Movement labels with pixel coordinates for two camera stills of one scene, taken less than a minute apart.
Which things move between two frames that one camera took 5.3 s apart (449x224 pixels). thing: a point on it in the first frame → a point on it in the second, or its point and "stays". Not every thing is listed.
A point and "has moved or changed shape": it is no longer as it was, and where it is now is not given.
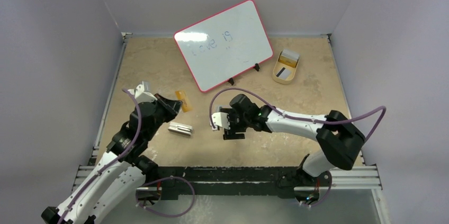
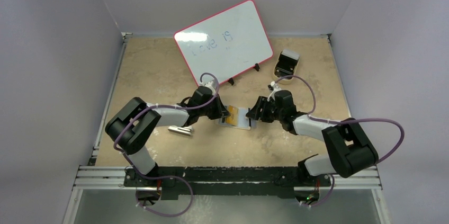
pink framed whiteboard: x=224 y=45 stays
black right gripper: x=232 y=126 → x=261 y=109
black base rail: x=186 y=183 stays
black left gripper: x=171 y=107 → x=220 y=111
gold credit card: x=181 y=96 has moved or changed shape
